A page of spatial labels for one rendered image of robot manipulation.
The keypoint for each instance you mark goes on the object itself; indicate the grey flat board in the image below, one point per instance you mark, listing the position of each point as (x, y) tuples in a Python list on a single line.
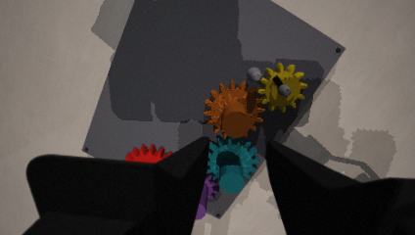
[(173, 52)]

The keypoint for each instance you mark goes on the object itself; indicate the yellow gear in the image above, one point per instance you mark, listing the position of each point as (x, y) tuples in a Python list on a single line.
[(277, 78)]

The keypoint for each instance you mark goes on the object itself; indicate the orange gear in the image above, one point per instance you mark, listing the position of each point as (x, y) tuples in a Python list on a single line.
[(234, 110)]

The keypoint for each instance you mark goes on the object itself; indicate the red gear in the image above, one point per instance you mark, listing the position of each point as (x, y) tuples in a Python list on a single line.
[(147, 156)]

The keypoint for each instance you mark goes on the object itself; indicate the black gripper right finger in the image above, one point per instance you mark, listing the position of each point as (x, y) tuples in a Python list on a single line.
[(315, 200)]

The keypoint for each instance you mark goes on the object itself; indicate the teal gear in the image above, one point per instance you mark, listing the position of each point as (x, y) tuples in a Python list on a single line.
[(231, 161)]

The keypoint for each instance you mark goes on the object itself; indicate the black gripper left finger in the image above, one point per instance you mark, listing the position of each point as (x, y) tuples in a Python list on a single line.
[(163, 198)]

